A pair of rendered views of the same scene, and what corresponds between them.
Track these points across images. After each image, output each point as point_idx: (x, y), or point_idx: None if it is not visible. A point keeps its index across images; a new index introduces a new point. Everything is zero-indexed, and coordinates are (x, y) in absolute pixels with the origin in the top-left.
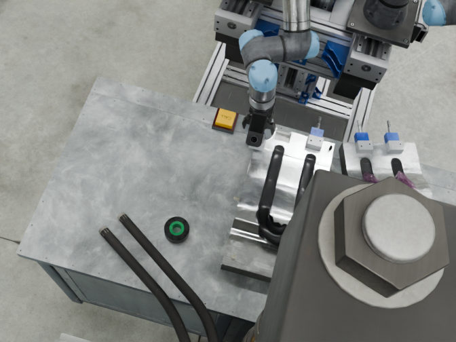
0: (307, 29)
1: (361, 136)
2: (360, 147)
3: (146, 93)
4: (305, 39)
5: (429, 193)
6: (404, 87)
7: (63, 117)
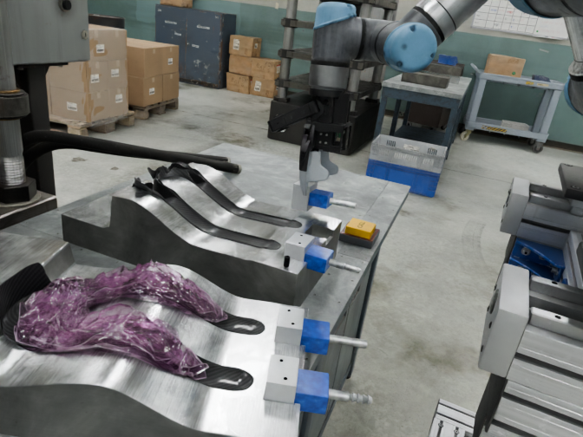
0: (422, 9)
1: (319, 327)
2: (285, 308)
3: (394, 202)
4: (407, 18)
5: (107, 379)
6: None
7: (427, 336)
